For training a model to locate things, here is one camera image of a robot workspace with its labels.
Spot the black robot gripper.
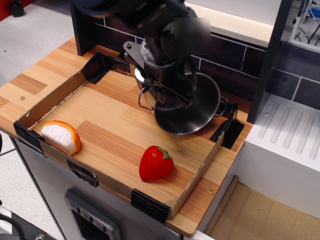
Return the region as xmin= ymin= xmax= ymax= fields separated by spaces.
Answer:
xmin=123 ymin=22 xmax=197 ymax=109

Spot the stainless steel pot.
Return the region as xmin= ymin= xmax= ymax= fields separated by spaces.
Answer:
xmin=134 ymin=67 xmax=228 ymax=135

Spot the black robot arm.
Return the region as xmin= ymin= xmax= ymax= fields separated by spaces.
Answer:
xmin=73 ymin=0 xmax=197 ymax=108

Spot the cardboard fence with black tape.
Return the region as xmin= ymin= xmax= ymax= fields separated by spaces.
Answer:
xmin=13 ymin=51 xmax=246 ymax=225

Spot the red plastic strawberry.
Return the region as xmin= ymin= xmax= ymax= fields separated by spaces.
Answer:
xmin=139 ymin=145 xmax=174 ymax=181

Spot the light wooden shelf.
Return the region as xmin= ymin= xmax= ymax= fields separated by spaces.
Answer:
xmin=185 ymin=1 xmax=274 ymax=48

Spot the white toy sink drainboard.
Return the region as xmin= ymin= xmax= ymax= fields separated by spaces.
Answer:
xmin=243 ymin=94 xmax=320 ymax=176

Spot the orange slice toy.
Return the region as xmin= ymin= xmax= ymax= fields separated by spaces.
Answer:
xmin=40 ymin=120 xmax=81 ymax=155

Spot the grey oven control panel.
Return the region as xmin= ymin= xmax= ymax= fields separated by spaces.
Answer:
xmin=64 ymin=190 xmax=122 ymax=240

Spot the dark grey right post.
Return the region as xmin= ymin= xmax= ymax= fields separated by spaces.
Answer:
xmin=247 ymin=0 xmax=293 ymax=124

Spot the dark grey post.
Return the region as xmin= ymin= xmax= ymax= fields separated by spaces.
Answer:
xmin=69 ymin=0 xmax=97 ymax=56
xmin=247 ymin=0 xmax=293 ymax=124

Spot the dark grey left post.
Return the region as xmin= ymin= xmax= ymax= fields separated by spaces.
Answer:
xmin=69 ymin=0 xmax=97 ymax=56

